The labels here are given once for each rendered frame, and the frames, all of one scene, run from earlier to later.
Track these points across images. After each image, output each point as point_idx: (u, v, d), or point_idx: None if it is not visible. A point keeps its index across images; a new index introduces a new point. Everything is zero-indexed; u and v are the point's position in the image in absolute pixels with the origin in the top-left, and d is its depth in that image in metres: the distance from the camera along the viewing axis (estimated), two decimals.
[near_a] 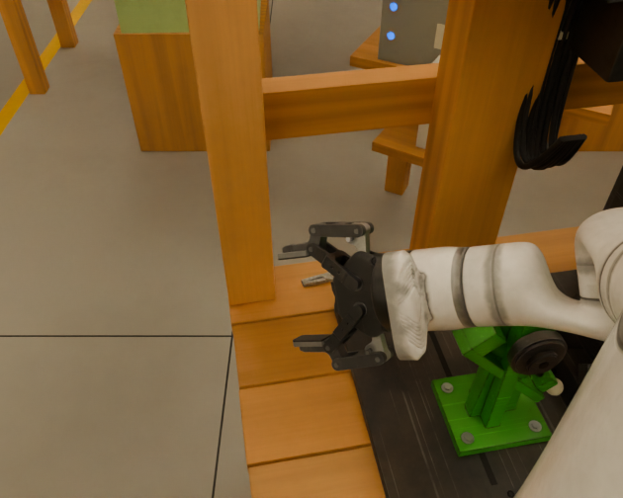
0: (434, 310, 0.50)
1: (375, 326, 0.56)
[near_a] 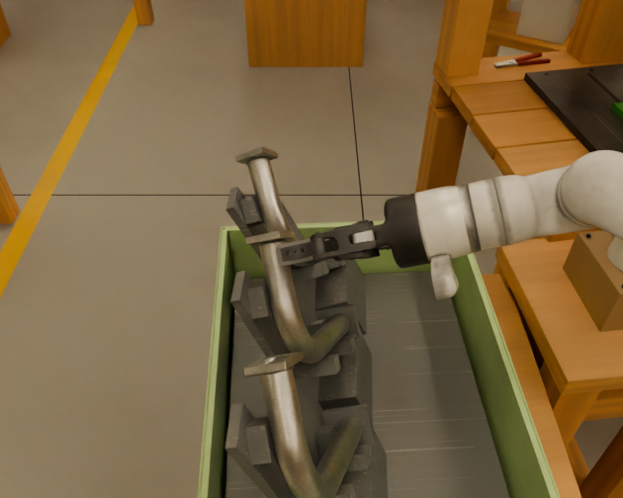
0: (455, 256, 0.62)
1: (386, 247, 0.66)
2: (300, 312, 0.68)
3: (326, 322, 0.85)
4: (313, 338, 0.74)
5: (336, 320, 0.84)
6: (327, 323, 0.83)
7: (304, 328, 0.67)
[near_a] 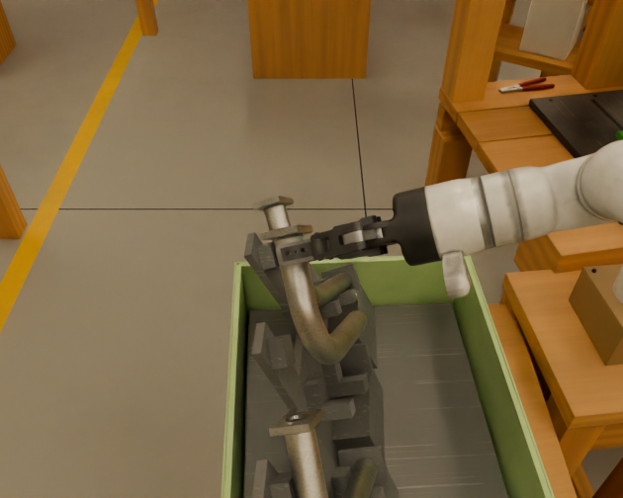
0: (468, 253, 0.59)
1: (395, 243, 0.63)
2: (318, 311, 0.63)
3: (343, 319, 0.81)
4: (332, 337, 0.69)
5: (354, 317, 0.80)
6: (344, 320, 0.79)
7: (323, 328, 0.63)
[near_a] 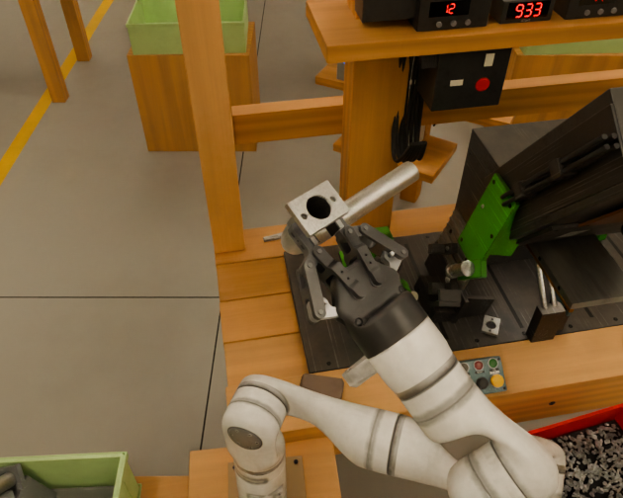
0: None
1: None
2: None
3: (389, 177, 0.78)
4: None
5: (396, 186, 0.78)
6: (382, 187, 0.77)
7: (300, 253, 0.69)
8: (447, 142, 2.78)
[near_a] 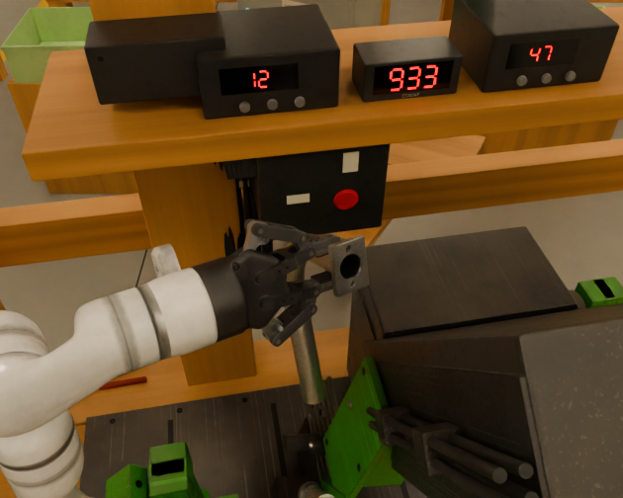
0: None
1: None
2: None
3: (318, 371, 0.77)
4: None
5: (309, 375, 0.76)
6: (312, 360, 0.76)
7: None
8: None
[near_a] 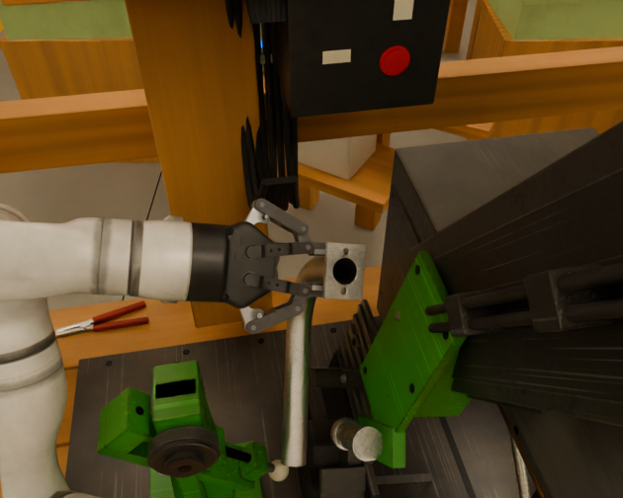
0: None
1: None
2: (305, 280, 0.67)
3: (304, 428, 0.70)
4: (299, 331, 0.70)
5: (292, 429, 0.69)
6: (300, 412, 0.69)
7: (298, 276, 0.68)
8: None
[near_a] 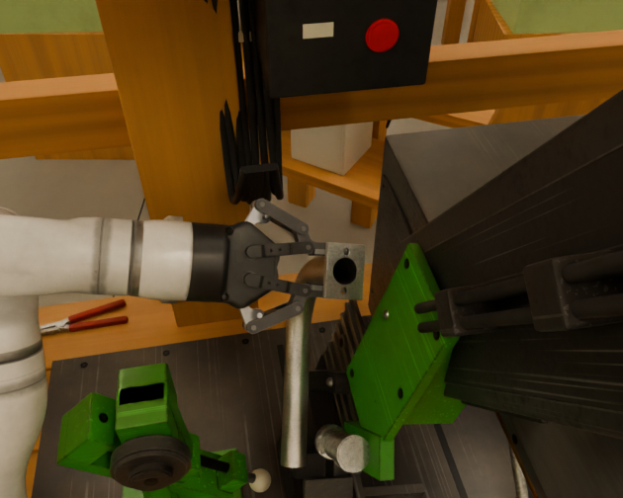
0: None
1: None
2: (305, 280, 0.67)
3: (304, 429, 0.69)
4: (298, 331, 0.70)
5: (291, 430, 0.69)
6: (300, 412, 0.69)
7: (298, 276, 0.68)
8: None
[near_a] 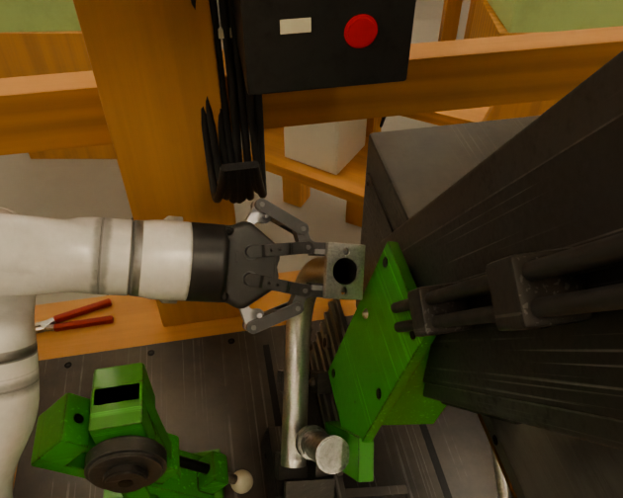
0: None
1: None
2: (305, 281, 0.67)
3: None
4: (299, 332, 0.70)
5: (292, 430, 0.69)
6: (300, 413, 0.69)
7: (298, 276, 0.68)
8: None
